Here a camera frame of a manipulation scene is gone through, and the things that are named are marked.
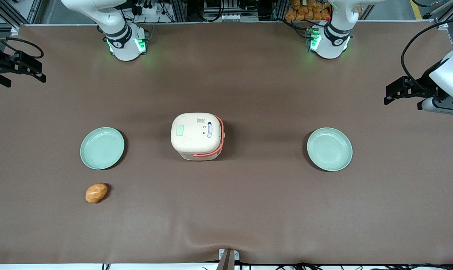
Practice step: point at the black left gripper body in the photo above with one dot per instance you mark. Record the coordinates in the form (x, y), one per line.
(424, 83)

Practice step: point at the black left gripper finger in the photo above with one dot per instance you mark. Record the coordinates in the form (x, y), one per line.
(422, 103)
(398, 88)

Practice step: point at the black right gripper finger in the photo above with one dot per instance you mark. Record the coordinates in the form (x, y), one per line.
(31, 66)
(4, 80)

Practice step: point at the cream rice cooker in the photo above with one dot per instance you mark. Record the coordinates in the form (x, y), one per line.
(194, 135)

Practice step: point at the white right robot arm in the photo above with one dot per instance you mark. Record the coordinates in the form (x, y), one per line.
(123, 41)

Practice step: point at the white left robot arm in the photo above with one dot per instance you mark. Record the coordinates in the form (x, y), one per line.
(335, 37)

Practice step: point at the pale green round plate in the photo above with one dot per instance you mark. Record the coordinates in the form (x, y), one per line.
(102, 148)
(329, 149)

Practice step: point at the pile of orange toy breads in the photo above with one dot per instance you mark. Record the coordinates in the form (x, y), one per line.
(308, 10)

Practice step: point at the white power strip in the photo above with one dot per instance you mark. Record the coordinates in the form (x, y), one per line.
(151, 10)

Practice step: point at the brown toy potato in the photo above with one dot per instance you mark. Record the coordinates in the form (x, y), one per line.
(96, 193)

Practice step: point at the brown table mat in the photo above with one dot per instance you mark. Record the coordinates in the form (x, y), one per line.
(248, 210)

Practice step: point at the metal table clamp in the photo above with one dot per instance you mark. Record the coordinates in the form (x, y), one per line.
(228, 260)

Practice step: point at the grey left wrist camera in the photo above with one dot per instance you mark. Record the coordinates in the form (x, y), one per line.
(430, 105)

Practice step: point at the metal corner bracket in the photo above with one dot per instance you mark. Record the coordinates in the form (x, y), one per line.
(14, 30)
(443, 26)

